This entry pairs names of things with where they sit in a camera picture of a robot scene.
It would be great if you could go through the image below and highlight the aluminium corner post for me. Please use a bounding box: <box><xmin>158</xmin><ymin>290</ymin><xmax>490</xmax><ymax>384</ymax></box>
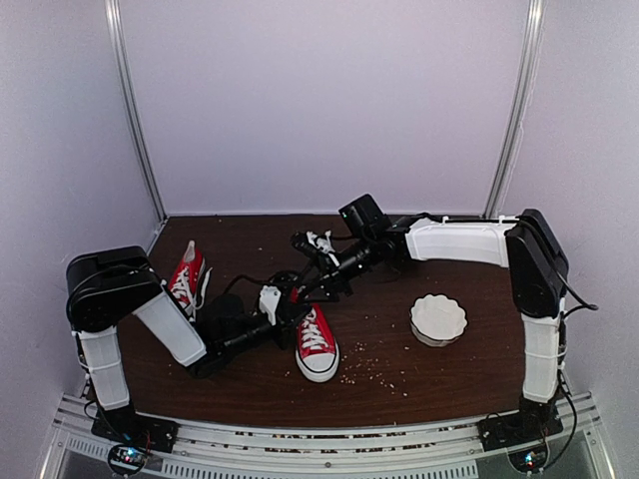
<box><xmin>104</xmin><ymin>0</ymin><xmax>168</xmax><ymax>223</ymax></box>
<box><xmin>483</xmin><ymin>0</ymin><xmax>546</xmax><ymax>219</ymax></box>

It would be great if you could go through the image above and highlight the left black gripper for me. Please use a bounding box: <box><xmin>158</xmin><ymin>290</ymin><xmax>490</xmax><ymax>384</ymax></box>
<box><xmin>221</xmin><ymin>302</ymin><xmax>312</xmax><ymax>359</ymax></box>

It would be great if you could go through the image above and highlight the left aluminium corner post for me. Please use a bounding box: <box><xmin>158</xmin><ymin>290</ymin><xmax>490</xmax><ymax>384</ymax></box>
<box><xmin>104</xmin><ymin>0</ymin><xmax>168</xmax><ymax>223</ymax></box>

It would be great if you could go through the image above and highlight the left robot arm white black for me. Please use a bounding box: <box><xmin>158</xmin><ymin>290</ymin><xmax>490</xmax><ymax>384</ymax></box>
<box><xmin>66</xmin><ymin>245</ymin><xmax>311</xmax><ymax>443</ymax></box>

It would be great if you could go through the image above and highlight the white scalloped ceramic bowl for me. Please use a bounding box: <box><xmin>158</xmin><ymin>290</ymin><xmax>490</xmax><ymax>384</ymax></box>
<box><xmin>409</xmin><ymin>294</ymin><xmax>468</xmax><ymax>347</ymax></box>

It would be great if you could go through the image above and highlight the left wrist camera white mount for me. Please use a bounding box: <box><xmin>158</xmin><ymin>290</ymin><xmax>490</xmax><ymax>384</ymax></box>
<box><xmin>258</xmin><ymin>270</ymin><xmax>300</xmax><ymax>327</ymax></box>

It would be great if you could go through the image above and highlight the red canvas sneaker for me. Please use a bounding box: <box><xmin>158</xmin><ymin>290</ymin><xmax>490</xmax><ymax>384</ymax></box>
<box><xmin>169</xmin><ymin>239</ymin><xmax>211</xmax><ymax>323</ymax></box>
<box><xmin>295</xmin><ymin>303</ymin><xmax>340</xmax><ymax>383</ymax></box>

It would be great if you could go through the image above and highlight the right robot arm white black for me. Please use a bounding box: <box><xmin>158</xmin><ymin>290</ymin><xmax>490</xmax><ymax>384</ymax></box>
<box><xmin>291</xmin><ymin>194</ymin><xmax>576</xmax><ymax>441</ymax></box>

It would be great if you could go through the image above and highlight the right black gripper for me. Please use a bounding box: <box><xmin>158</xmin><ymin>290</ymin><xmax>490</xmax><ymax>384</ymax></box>
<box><xmin>294</xmin><ymin>235</ymin><xmax>378</xmax><ymax>304</ymax></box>

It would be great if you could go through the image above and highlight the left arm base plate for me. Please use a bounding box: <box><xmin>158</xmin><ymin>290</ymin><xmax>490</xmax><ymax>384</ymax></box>
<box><xmin>91</xmin><ymin>415</ymin><xmax>179</xmax><ymax>453</ymax></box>

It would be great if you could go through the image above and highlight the right aluminium corner post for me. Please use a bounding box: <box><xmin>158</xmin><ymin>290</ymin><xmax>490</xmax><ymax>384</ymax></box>
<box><xmin>483</xmin><ymin>0</ymin><xmax>546</xmax><ymax>219</ymax></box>

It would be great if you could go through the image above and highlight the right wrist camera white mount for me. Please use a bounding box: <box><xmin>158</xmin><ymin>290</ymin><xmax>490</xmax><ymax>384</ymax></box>
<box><xmin>291</xmin><ymin>230</ymin><xmax>340</xmax><ymax>267</ymax></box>

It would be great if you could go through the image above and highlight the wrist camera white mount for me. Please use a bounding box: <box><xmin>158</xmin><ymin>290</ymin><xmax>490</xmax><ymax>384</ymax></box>
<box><xmin>291</xmin><ymin>230</ymin><xmax>340</xmax><ymax>267</ymax></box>
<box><xmin>258</xmin><ymin>270</ymin><xmax>300</xmax><ymax>327</ymax></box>

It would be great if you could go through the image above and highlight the aluminium front rail frame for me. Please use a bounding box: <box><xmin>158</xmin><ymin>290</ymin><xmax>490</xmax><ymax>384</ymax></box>
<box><xmin>42</xmin><ymin>393</ymin><xmax>615</xmax><ymax>479</ymax></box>

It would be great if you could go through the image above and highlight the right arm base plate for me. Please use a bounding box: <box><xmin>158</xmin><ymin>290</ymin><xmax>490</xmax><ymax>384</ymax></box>
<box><xmin>477</xmin><ymin>412</ymin><xmax>564</xmax><ymax>451</ymax></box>

